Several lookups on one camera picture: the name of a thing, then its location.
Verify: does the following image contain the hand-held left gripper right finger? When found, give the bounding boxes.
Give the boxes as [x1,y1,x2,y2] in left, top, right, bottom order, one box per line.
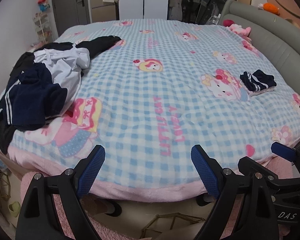
[191,144,278,240]

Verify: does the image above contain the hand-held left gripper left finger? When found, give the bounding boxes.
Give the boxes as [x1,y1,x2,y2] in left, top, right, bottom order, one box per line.
[15,144,106,240]

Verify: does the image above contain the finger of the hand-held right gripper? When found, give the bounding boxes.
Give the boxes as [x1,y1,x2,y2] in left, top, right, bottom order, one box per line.
[271,142,300,178]
[237,156,281,196]

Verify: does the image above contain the navy sweater with white stripes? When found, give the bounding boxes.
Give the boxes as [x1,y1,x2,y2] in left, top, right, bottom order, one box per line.
[4,66,67,132]

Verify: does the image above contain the white and black clothes pile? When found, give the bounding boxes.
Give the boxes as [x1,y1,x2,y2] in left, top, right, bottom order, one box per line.
[0,36,122,155]

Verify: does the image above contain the dark slipper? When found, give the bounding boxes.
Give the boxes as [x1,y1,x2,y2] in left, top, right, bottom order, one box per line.
[86,197,122,217]

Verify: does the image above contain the folded navy striped garment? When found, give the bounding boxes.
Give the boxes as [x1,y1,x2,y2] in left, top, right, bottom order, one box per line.
[239,69,277,92]

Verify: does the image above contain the pale green cup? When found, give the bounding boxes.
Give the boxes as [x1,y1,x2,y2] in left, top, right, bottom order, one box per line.
[8,201,22,217]

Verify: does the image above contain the blue checked printed blanket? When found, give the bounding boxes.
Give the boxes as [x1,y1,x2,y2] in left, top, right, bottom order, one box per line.
[0,17,300,203]

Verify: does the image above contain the grey bed headboard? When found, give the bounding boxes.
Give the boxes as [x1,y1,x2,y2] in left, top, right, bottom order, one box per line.
[218,0,300,152]

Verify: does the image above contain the pink plush toy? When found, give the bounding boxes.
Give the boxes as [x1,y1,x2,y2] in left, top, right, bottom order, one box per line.
[227,23,252,40]

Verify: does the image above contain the orange carrot plush toy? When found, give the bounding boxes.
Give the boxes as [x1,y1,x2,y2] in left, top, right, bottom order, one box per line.
[258,2,281,15]

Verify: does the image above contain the white shelf rack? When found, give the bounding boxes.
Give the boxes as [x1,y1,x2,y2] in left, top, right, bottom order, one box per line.
[32,12,53,46]

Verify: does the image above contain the beige cabinet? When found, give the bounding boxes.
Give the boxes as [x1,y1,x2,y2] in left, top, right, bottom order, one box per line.
[88,0,119,23]

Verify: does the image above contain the grey cabinet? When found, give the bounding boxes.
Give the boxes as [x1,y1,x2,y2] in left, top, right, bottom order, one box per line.
[51,0,91,35]

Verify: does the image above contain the dark glass cabinet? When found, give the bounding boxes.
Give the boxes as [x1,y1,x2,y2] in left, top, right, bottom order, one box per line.
[168,0,227,26]

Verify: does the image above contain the doll with red hat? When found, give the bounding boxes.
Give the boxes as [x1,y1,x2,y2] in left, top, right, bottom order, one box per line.
[37,0,51,12]

